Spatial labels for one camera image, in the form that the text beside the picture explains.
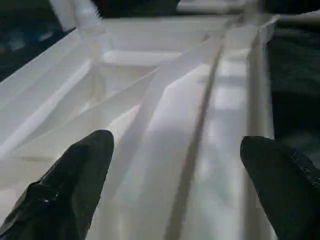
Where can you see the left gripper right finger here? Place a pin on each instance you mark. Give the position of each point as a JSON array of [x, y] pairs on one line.
[[290, 195]]

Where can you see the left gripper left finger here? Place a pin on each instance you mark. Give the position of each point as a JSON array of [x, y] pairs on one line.
[[60, 195]]

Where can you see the white plastic table top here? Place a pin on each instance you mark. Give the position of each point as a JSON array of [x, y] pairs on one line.
[[165, 125]]

